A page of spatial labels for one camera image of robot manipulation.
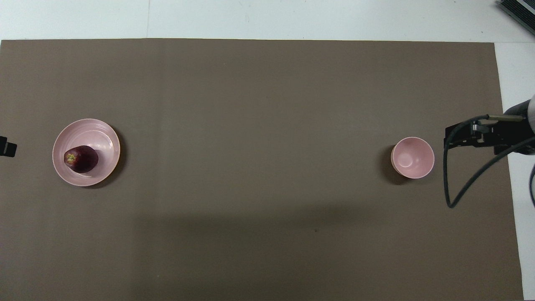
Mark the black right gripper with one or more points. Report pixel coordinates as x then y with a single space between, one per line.
518 133

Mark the dark red apple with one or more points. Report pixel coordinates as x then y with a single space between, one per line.
82 159

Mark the pink plate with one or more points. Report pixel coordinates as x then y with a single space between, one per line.
104 140

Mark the pink bowl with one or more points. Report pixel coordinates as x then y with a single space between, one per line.
413 158

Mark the dark ribbed device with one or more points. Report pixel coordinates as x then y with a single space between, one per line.
518 9

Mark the brown table mat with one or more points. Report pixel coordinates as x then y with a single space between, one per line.
250 125

